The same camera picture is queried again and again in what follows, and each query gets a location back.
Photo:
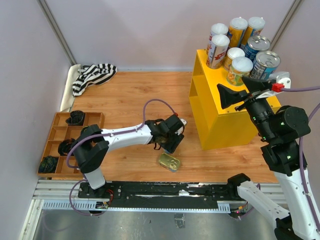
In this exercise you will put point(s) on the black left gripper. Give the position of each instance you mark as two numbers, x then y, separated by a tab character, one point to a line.
172	147

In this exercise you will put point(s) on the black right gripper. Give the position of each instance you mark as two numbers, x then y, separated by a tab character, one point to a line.
255	86

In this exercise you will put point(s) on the yellow can white lid front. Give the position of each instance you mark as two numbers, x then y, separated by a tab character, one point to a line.
240	67

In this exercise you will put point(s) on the blue can silver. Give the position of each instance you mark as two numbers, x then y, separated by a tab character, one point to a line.
256	44
264	64

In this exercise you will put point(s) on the small can white lid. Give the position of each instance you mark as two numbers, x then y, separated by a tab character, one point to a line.
231	54

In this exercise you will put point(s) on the yellow wooden shelf cabinet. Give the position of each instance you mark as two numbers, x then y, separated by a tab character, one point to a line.
216	127

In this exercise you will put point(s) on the tall can white lid front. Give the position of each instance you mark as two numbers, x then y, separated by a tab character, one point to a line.
217	51

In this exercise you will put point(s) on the tall can white lid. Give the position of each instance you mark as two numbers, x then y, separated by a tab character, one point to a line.
236	31
217	51

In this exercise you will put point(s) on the red label can white lid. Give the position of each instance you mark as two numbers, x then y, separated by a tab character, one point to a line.
216	29

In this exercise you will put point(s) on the tall yellow blue can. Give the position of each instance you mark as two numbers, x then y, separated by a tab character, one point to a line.
255	26

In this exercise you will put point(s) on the gold sardine tin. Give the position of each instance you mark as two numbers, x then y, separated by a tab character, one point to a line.
169	162
162	140

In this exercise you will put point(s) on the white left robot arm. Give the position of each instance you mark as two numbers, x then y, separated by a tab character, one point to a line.
94	143

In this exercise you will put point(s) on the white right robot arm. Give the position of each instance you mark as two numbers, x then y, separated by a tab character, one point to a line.
282	132

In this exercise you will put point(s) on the black rolled belt top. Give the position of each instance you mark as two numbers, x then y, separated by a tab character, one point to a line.
77	118

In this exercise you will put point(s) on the black rolled belt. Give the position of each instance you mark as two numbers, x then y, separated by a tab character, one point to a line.
77	118
65	146

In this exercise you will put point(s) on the black striped cloth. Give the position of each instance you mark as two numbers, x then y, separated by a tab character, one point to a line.
95	74

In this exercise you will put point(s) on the black rolled belt middle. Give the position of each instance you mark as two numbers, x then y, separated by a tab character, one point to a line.
65	146

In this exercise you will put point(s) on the wooden compartment tray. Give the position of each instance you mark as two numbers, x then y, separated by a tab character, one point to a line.
65	129

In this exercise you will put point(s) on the cream cloth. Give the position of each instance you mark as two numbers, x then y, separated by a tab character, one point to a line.
67	97

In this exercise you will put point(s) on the green rolled belt bottom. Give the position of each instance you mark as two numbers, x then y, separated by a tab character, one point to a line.
48	165

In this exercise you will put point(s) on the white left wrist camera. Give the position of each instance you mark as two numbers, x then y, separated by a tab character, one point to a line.
182	129

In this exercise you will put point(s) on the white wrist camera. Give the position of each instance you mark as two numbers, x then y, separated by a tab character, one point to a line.
275	83
182	129

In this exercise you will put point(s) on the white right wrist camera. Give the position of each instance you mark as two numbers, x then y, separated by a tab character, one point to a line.
275	83

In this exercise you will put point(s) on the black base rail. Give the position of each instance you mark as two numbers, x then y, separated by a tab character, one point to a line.
121	189

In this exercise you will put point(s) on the aluminium frame post right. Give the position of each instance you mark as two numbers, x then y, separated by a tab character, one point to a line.
293	9

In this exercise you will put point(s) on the aluminium frame post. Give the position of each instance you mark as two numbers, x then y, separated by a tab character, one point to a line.
56	30
293	9

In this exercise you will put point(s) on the aluminium frame post left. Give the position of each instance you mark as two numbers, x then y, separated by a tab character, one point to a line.
56	30

